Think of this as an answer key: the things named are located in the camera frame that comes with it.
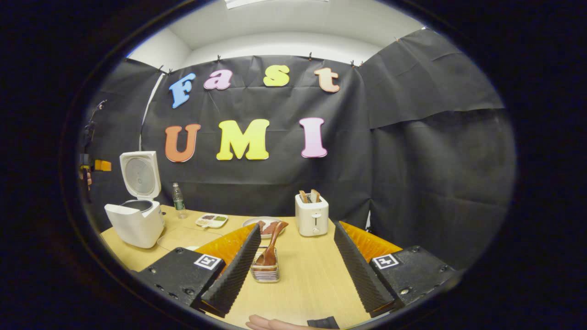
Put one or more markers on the toast bread slice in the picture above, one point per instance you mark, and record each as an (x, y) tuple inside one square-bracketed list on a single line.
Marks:
[(315, 195), (303, 197)]

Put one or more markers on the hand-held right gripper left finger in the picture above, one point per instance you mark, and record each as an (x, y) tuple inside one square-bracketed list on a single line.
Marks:
[(234, 275)]

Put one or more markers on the brown meat piece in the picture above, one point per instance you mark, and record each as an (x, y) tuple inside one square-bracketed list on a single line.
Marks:
[(269, 228), (261, 225)]

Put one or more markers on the white toaster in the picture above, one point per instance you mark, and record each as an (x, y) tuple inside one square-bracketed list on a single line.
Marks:
[(312, 220)]

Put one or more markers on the ceiling light panel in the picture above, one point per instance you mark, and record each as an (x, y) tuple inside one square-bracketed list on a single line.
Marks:
[(257, 3)]

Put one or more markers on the white divided bean dish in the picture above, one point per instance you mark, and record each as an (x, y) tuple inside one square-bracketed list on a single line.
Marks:
[(211, 221)]

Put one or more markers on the white round plate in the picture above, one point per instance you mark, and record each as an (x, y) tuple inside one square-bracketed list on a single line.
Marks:
[(250, 222)]

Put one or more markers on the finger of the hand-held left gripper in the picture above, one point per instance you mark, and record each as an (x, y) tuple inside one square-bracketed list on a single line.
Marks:
[(103, 165)]

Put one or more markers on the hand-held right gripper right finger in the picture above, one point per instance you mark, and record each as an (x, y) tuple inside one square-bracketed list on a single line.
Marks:
[(360, 275)]

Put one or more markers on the clear plastic water bottle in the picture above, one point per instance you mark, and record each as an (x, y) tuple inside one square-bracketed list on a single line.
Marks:
[(179, 201)]

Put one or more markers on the white rice cooker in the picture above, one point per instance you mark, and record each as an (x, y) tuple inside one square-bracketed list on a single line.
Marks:
[(135, 227)]

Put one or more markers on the brown wooden spoon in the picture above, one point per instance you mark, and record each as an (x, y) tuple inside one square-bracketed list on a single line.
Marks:
[(274, 243)]

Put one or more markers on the black backdrop cloth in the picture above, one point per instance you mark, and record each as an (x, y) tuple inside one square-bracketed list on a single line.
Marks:
[(275, 183)]

